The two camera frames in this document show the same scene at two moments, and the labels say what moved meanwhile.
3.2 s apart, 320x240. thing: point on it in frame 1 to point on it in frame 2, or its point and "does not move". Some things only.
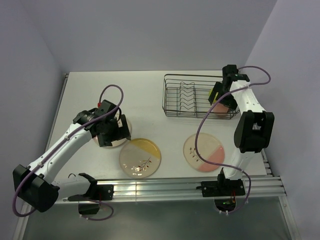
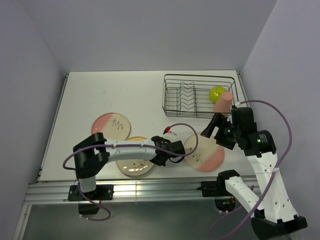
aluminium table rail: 262,186 does not move
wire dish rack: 187,95 does not move
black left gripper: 120,132 to 163,163
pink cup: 220,108 does not move
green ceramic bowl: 211,90 does not move
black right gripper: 218,87 to 216,120
